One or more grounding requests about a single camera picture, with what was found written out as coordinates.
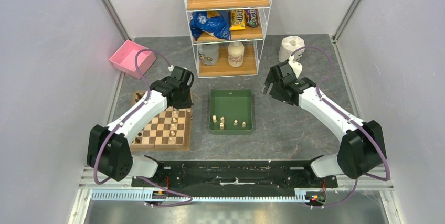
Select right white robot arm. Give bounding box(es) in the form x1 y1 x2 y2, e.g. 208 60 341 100
262 61 388 187

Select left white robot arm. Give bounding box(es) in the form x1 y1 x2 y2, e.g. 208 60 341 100
87 66 195 187

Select wooden chess board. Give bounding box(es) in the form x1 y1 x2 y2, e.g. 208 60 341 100
130 106 193 150

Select white toilet paper roll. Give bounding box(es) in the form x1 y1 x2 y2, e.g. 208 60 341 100
278 36 305 62

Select green metal tray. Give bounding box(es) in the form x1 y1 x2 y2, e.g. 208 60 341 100
208 89 253 135

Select white patterned bottle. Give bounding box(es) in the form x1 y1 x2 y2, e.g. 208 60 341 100
228 41 245 67

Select grey patterned mug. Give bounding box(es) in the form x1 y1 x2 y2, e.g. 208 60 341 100
197 44 219 65

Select pink plastic bin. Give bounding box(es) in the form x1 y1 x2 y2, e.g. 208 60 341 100
109 40 156 79

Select brown candy bag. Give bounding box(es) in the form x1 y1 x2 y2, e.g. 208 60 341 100
245 9 260 28

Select yellow candy bag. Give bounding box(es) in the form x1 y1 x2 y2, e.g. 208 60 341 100
230 9 246 31

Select blue snack bag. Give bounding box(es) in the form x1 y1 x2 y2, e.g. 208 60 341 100
189 10 231 40

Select white wire wooden shelf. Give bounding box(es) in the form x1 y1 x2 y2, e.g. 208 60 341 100
183 0 273 78

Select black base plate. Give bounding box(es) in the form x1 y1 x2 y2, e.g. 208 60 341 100
150 160 338 190

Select aluminium rail frame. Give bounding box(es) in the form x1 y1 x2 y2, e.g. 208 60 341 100
69 168 403 223

